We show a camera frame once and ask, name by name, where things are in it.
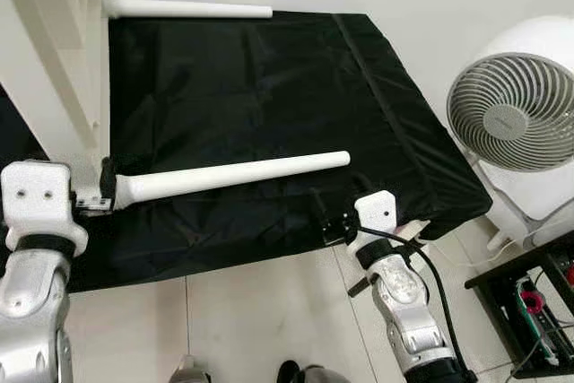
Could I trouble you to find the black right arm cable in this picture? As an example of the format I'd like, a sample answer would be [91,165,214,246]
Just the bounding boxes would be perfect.
[359,226,474,380]

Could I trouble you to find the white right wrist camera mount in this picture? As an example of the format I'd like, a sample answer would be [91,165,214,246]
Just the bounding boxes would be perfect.
[354,190,398,254]

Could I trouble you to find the pink and green handheld device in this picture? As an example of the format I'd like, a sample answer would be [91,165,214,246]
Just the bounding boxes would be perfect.
[513,277,574,366]

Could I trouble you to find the black storage rack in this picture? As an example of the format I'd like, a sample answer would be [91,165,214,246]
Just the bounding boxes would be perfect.
[465,238,574,380]

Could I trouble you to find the white plastic table leg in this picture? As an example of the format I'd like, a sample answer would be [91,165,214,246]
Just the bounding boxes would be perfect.
[115,151,352,211]
[101,0,274,21]

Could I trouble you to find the grey robot leg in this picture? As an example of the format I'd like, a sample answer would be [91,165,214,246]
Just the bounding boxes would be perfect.
[276,361,352,383]
[169,354,209,383]

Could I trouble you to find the white pedestal fan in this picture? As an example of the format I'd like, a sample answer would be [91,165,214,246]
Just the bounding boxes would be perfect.
[447,15,574,173]

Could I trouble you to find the black table leg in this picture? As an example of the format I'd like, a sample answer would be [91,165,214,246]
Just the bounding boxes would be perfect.
[347,274,372,300]

